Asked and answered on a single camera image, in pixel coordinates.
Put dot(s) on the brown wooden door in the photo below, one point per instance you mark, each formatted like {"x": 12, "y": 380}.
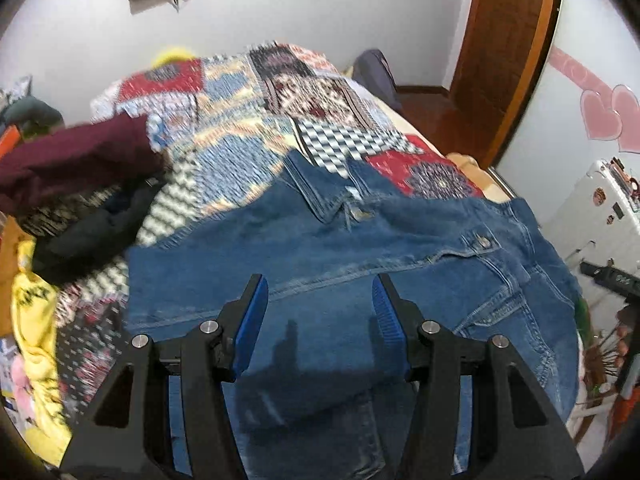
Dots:
{"x": 504, "y": 48}

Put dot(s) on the white suitcase with stickers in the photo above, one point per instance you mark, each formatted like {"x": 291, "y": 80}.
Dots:
{"x": 598, "y": 223}

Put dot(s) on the black patterned garment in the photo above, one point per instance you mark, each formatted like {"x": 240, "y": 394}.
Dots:
{"x": 99, "y": 237}

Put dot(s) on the maroon folded garment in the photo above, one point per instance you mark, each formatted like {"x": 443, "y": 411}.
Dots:
{"x": 77, "y": 159}

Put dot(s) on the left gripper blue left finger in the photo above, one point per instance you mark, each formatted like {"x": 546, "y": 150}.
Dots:
{"x": 254, "y": 303}

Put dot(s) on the yellow printed t-shirt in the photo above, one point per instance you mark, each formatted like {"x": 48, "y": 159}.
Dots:
{"x": 33, "y": 303}

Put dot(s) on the patchwork bed cover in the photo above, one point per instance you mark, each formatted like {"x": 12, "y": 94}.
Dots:
{"x": 227, "y": 142}

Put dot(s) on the blue denim jacket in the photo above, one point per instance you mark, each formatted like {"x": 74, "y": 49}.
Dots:
{"x": 319, "y": 400}

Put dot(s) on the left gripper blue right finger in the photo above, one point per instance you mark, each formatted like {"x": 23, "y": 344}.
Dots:
{"x": 387, "y": 306}

